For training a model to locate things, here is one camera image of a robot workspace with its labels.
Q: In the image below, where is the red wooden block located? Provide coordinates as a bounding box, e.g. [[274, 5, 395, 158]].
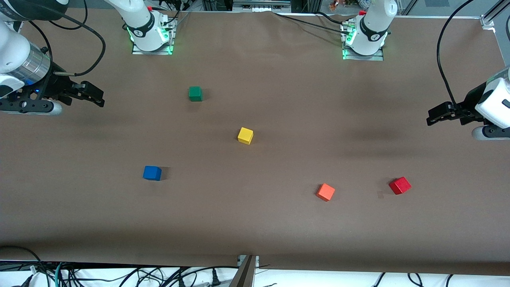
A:
[[389, 177, 412, 195]]

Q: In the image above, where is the blue wooden block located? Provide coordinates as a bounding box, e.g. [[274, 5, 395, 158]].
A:
[[143, 166, 163, 181]]

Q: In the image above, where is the orange wooden block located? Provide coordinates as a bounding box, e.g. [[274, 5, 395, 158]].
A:
[[316, 183, 335, 202]]

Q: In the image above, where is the yellow wooden block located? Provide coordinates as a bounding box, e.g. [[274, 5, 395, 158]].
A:
[[237, 127, 254, 145]]

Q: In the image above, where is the brown paper table cover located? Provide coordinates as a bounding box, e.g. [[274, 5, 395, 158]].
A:
[[0, 8, 510, 276]]

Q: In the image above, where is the brown angled strut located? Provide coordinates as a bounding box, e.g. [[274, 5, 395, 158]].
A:
[[229, 255, 257, 287]]

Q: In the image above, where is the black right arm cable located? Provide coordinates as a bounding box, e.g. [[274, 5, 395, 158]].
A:
[[0, 0, 106, 77]]

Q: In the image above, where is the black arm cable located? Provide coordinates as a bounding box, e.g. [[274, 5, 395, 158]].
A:
[[436, 0, 475, 106], [0, 0, 106, 77]]

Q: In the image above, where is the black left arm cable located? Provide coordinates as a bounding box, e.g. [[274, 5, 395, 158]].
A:
[[436, 0, 475, 106]]

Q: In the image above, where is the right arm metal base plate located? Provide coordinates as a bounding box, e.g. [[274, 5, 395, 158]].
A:
[[131, 18, 175, 55]]

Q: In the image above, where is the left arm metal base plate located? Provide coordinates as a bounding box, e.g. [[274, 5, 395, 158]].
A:
[[341, 22, 384, 61]]

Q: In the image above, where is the aluminium frame profile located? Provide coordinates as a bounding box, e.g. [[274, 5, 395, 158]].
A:
[[480, 0, 510, 66]]

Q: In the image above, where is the black cable across table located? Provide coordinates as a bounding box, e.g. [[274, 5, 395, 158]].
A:
[[273, 12, 353, 34]]

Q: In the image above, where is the black looping floor cable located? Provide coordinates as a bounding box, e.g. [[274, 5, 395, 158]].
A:
[[0, 246, 50, 287]]

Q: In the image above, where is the grey metal rail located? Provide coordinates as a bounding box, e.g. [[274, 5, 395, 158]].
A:
[[233, 0, 292, 10]]

